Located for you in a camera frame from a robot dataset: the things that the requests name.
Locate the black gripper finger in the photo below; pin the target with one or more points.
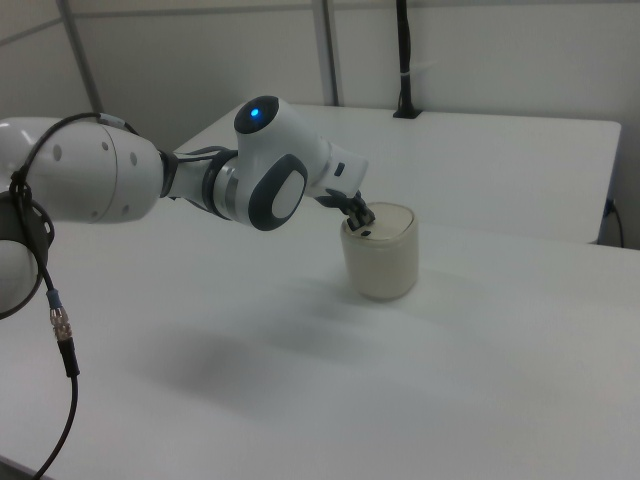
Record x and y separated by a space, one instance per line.
354 221
366 210

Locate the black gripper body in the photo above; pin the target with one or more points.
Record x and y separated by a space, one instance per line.
336 197

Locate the cream trash bin with lid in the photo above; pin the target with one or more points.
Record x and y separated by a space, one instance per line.
382 265

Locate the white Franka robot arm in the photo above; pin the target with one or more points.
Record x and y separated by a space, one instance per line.
270 165

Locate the white background table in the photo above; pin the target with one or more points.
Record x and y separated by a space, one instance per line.
475 165

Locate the black pole with clamp base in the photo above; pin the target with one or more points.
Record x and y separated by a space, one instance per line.
406 60

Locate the grey partition frame post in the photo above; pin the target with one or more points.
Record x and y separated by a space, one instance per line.
82 60
330 50

